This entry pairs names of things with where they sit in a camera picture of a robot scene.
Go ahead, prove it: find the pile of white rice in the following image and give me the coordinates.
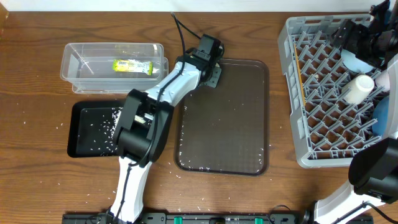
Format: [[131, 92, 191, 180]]
[[89, 107, 122, 156]]

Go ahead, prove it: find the wooden chopstick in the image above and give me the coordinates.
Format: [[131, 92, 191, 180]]
[[294, 44, 306, 106]]

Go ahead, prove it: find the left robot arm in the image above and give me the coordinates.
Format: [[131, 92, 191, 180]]
[[107, 34, 224, 223]]

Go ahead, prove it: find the black waste tray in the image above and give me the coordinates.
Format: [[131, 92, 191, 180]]
[[67, 100, 124, 158]]

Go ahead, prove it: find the clear plastic bin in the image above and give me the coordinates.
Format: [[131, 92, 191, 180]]
[[60, 42, 169, 94]]

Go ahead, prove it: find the light blue small bowl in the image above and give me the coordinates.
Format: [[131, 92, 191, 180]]
[[341, 49, 374, 73]]

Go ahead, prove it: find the dark brown serving tray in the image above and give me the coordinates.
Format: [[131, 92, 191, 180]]
[[174, 59, 269, 177]]

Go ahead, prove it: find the dark blue plate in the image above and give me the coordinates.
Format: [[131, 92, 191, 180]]
[[372, 96, 389, 136]]

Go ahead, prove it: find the grey dishwasher rack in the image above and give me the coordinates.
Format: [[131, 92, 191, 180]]
[[278, 14, 387, 169]]

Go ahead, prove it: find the green yellow snack wrapper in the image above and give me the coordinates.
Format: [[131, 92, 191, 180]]
[[113, 59, 153, 75]]

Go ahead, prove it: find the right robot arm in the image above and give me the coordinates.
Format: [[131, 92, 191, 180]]
[[302, 1, 397, 223]]

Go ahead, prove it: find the pink cup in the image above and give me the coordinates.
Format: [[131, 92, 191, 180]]
[[374, 70, 390, 92]]

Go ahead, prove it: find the white cup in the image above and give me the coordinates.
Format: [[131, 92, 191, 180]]
[[341, 75, 374, 105]]

